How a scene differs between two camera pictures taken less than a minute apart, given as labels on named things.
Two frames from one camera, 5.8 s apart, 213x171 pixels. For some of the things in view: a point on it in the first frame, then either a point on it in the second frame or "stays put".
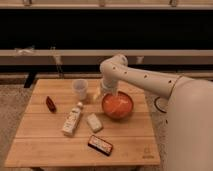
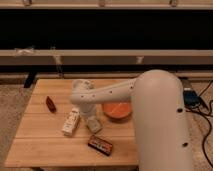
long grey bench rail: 136,57 stays put
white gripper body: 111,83 to 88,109
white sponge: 94,122 stays put
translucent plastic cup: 80,86 stays put
